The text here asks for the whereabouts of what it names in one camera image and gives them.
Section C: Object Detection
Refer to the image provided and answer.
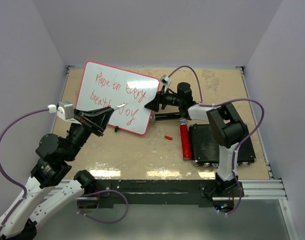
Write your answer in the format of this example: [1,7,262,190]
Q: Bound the pink framed whiteboard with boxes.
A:
[76,61,160,136]

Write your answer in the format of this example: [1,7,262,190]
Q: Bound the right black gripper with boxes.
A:
[144,85,183,113]

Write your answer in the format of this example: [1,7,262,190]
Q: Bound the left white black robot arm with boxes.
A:
[0,106,115,240]

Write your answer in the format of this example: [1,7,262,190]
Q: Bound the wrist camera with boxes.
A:
[47,101,75,123]
[160,75,172,86]

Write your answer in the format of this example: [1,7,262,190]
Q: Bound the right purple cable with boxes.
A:
[168,65,266,216]

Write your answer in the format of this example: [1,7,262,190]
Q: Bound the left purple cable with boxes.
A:
[0,108,52,236]

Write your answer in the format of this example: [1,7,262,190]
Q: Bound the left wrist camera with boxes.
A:
[47,101,75,123]

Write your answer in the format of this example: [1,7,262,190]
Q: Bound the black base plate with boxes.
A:
[91,179,245,208]

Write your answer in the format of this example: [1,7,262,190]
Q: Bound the red glitter microphone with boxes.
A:
[178,117,192,161]

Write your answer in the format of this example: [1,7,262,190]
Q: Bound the black handheld microphone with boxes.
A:
[149,112,182,123]

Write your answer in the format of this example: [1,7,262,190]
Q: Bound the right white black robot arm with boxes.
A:
[144,82,247,197]

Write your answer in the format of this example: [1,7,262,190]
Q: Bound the red white marker pen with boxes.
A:
[113,103,126,111]

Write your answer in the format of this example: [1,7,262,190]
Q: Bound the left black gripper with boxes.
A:
[64,106,115,160]

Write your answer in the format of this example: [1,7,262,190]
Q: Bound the black ribbed case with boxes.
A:
[188,124,257,168]

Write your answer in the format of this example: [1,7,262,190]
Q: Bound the purple cable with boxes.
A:
[0,108,52,236]
[168,65,266,216]

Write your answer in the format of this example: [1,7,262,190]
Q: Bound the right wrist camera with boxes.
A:
[160,75,172,86]

